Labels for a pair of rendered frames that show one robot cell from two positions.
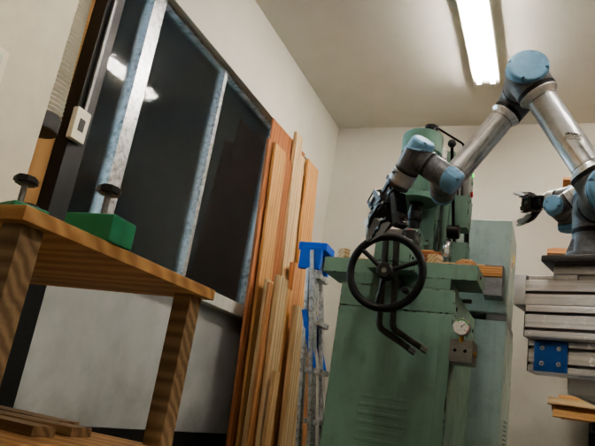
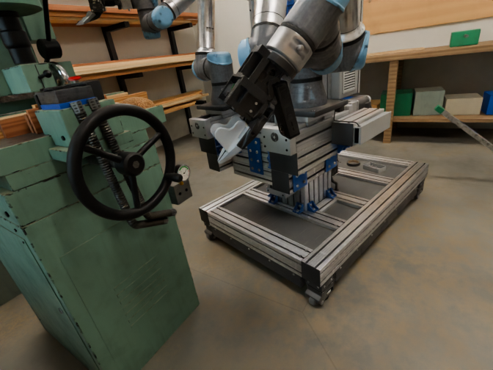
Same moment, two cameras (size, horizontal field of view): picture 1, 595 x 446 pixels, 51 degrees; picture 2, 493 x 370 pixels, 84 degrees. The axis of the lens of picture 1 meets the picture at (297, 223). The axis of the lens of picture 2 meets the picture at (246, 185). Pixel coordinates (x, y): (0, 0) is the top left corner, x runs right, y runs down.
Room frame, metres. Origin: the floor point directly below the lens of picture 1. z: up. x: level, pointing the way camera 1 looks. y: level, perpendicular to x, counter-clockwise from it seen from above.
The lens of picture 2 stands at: (1.76, 0.26, 1.02)
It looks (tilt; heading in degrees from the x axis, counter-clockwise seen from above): 25 degrees down; 282
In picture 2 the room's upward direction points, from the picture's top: 8 degrees counter-clockwise
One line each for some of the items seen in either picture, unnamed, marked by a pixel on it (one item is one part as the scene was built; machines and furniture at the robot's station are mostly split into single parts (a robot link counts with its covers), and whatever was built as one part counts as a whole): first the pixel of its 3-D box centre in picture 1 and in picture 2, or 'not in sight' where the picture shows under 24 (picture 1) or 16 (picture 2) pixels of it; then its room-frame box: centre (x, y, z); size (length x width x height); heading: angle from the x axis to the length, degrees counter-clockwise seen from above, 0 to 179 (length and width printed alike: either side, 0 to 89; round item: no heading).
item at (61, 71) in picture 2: (447, 253); (59, 81); (2.54, -0.65, 1.02); 0.12 x 0.03 x 0.12; 156
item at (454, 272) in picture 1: (400, 272); (72, 137); (2.38, -0.43, 0.87); 0.61 x 0.30 x 0.06; 66
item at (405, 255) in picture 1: (397, 254); (81, 122); (2.30, -0.39, 0.91); 0.15 x 0.14 x 0.09; 66
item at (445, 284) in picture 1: (403, 287); (72, 152); (2.42, -0.45, 0.82); 0.40 x 0.21 x 0.04; 66
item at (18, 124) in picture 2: not in sight; (50, 118); (2.46, -0.47, 0.92); 0.25 x 0.02 x 0.05; 66
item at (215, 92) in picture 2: not in sight; (224, 91); (2.09, -1.16, 0.87); 0.15 x 0.15 x 0.10
